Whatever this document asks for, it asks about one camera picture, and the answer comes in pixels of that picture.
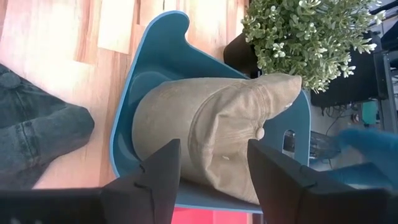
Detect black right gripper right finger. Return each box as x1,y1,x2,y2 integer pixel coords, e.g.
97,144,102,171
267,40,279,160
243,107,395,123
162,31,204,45
248,139,398,224

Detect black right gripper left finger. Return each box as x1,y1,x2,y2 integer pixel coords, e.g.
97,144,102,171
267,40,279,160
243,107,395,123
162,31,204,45
101,139,182,224

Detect tan cloth cap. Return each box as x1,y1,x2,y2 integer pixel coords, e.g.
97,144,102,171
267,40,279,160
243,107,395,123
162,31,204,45
132,73,302,205

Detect dark green cloth hat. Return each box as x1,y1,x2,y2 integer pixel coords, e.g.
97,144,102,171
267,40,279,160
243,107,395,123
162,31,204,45
0,63,96,190

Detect pink plastic bin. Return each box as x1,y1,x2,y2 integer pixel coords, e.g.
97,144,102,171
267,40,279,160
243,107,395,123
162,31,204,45
171,207,264,224

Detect black computer monitor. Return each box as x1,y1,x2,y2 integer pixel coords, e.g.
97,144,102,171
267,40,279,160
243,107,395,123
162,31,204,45
310,30,389,108

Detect blue plastic bin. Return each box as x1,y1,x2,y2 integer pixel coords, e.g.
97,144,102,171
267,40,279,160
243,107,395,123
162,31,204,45
108,10,312,215

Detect black plant pot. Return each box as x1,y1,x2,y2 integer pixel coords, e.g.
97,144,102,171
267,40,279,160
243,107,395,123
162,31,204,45
223,32,262,78

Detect grey metal rack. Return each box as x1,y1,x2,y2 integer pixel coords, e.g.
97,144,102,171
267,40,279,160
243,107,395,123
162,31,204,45
374,49,398,133

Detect green leafy potted plant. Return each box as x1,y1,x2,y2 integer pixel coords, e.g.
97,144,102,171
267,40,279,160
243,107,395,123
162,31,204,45
241,0,386,94

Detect black cable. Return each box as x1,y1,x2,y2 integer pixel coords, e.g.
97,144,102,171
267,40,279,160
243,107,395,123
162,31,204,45
323,105,354,136

